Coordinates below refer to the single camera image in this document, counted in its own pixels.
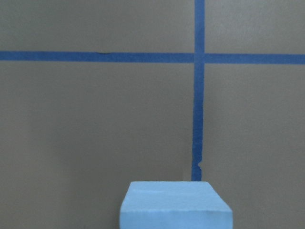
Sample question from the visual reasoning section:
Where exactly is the light blue foam block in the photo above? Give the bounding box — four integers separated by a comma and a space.
119, 181, 234, 229

